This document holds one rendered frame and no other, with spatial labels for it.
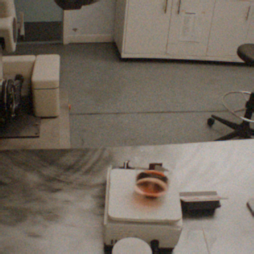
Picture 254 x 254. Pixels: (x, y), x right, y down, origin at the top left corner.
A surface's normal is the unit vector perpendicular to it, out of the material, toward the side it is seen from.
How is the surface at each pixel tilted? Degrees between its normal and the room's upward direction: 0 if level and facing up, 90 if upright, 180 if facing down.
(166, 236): 90
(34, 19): 90
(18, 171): 0
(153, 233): 90
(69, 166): 0
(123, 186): 0
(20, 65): 90
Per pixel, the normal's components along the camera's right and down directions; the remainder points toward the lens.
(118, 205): 0.08, -0.83
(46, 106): 0.18, 0.55
